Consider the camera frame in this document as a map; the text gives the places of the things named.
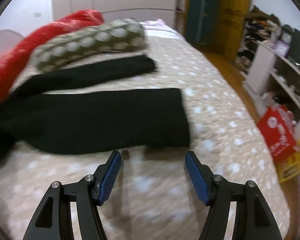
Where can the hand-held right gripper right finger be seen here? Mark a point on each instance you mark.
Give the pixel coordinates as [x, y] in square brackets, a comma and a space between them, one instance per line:
[197, 177]

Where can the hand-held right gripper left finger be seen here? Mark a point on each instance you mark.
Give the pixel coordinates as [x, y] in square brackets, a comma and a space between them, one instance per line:
[110, 177]

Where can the black pants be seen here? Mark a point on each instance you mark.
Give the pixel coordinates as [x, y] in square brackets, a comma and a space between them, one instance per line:
[102, 120]

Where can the beige dotted bedspread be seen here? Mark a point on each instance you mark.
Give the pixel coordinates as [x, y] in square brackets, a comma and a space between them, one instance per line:
[215, 120]

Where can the red cardboard box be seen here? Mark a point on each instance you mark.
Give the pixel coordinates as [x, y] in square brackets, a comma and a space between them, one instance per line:
[277, 132]

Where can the yellow bag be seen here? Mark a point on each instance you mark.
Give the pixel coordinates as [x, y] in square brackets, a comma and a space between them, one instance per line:
[297, 160]

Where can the white shelf unit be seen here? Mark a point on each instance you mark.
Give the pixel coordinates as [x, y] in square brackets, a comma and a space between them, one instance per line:
[270, 65]

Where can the olive white-patterned pillow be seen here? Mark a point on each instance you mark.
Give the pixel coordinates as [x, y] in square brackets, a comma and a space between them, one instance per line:
[90, 42]

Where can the purple box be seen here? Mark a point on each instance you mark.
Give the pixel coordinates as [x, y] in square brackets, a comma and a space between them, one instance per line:
[281, 47]

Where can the red bolster cushion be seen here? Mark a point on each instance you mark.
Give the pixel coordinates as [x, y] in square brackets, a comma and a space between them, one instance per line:
[15, 55]

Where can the pale pink cloth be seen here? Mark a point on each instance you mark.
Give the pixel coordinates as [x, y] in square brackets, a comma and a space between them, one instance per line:
[156, 24]

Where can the teal cabinet door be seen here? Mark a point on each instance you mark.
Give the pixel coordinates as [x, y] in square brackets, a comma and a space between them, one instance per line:
[202, 10]

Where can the pile of clothes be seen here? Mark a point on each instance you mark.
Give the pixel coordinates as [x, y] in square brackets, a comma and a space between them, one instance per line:
[262, 22]

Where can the wooden cabinet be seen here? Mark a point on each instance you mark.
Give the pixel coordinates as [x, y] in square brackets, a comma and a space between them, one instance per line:
[235, 10]

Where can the round white headboard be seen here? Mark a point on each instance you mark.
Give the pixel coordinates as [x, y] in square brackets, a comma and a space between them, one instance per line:
[5, 36]

